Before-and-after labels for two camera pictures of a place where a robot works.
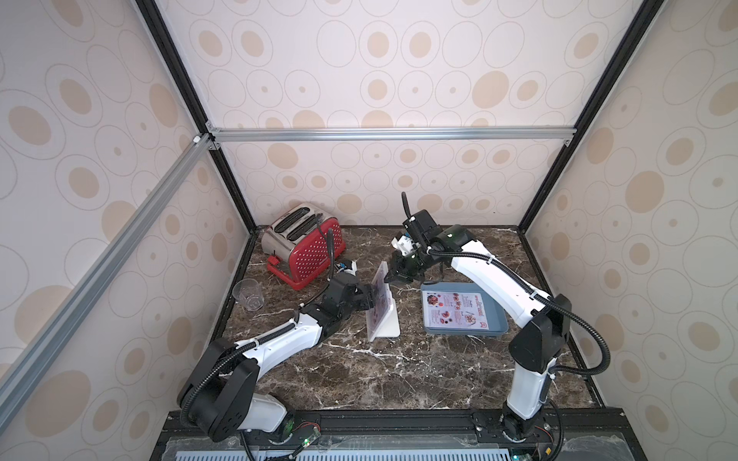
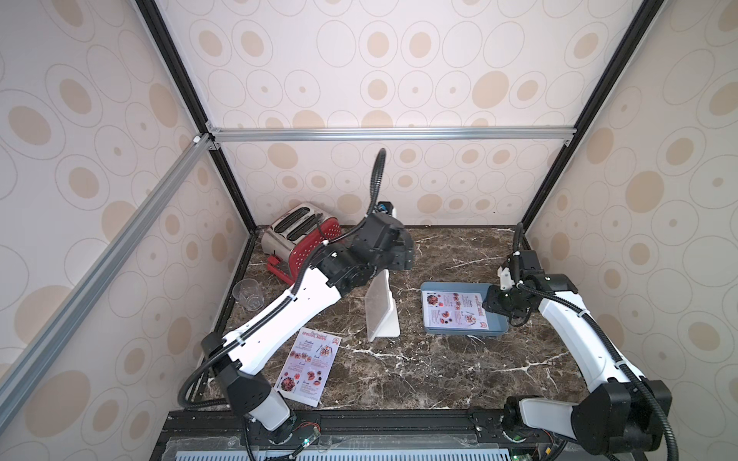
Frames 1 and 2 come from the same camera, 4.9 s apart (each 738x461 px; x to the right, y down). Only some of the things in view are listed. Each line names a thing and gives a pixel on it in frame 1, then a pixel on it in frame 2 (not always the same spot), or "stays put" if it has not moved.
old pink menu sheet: (382, 303) to (307, 366)
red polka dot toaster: (297, 244) stays put
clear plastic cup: (249, 292) stays put
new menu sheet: (455, 309) stays put
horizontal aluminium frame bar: (391, 134) stays put
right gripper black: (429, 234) to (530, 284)
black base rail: (585, 434) stays put
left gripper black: (366, 293) to (405, 251)
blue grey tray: (460, 308) stays put
